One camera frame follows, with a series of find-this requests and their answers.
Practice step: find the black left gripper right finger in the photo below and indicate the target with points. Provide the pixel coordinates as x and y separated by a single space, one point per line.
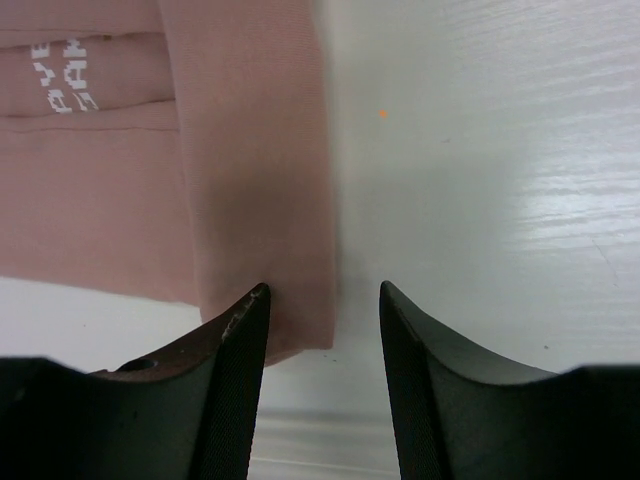
461 411

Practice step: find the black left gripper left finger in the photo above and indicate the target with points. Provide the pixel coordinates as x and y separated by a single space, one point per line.
185 411

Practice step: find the dusty pink t-shirt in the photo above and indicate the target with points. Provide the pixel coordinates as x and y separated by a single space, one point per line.
173 150

